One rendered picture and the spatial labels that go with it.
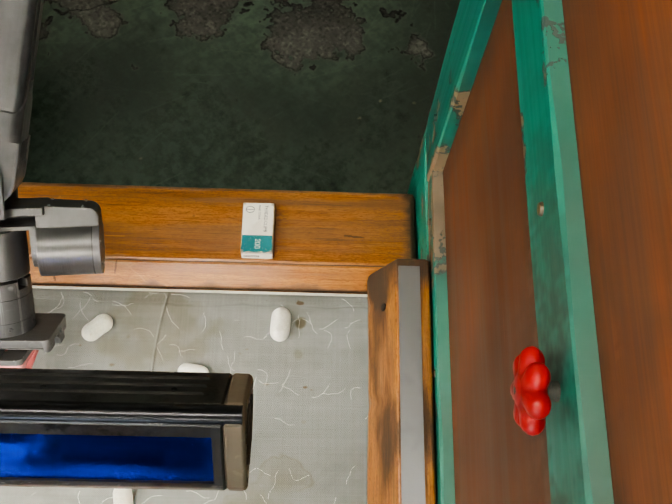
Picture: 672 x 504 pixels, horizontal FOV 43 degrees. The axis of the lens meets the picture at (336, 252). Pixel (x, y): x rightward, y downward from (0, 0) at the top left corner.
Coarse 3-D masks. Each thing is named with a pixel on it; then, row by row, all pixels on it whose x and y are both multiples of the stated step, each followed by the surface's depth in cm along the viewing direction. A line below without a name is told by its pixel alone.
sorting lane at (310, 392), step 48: (48, 288) 95; (96, 288) 95; (144, 288) 95; (144, 336) 94; (192, 336) 94; (240, 336) 94; (288, 336) 94; (336, 336) 94; (288, 384) 92; (336, 384) 92; (288, 432) 90; (336, 432) 91; (288, 480) 88; (336, 480) 89
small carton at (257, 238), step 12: (252, 204) 95; (264, 204) 95; (252, 216) 95; (264, 216) 95; (252, 228) 94; (264, 228) 94; (252, 240) 93; (264, 240) 94; (252, 252) 93; (264, 252) 93
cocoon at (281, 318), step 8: (280, 312) 93; (288, 312) 93; (272, 320) 93; (280, 320) 93; (288, 320) 93; (272, 328) 93; (280, 328) 92; (288, 328) 93; (272, 336) 93; (280, 336) 92
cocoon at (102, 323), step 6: (96, 318) 92; (102, 318) 92; (108, 318) 92; (90, 324) 92; (96, 324) 92; (102, 324) 92; (108, 324) 92; (84, 330) 92; (90, 330) 91; (96, 330) 92; (102, 330) 92; (108, 330) 93; (84, 336) 92; (90, 336) 92; (96, 336) 92
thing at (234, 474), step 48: (0, 384) 57; (48, 384) 57; (96, 384) 57; (144, 384) 57; (192, 384) 57; (240, 384) 58; (0, 432) 54; (48, 432) 54; (96, 432) 54; (144, 432) 54; (192, 432) 54; (240, 432) 54; (0, 480) 57; (48, 480) 57; (96, 480) 57; (144, 480) 57; (192, 480) 57; (240, 480) 57
